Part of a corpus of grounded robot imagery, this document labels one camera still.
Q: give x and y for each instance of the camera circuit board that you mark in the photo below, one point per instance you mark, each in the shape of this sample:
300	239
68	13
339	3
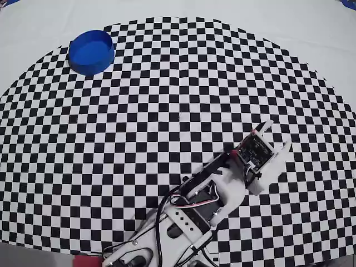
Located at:
256	150

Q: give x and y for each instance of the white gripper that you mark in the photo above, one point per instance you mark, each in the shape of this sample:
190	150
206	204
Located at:
275	164

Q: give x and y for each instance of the blue round box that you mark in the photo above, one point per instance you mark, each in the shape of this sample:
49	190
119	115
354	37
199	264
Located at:
91	55

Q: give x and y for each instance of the pink faceted ball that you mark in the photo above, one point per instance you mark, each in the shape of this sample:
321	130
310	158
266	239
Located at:
235	153

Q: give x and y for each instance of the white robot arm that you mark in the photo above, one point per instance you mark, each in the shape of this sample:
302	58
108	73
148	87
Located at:
231	194

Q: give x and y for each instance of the red block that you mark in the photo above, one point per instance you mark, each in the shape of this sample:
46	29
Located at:
86	262

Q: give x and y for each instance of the checkered paper mat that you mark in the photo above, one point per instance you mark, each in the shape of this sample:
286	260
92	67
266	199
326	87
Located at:
167	111

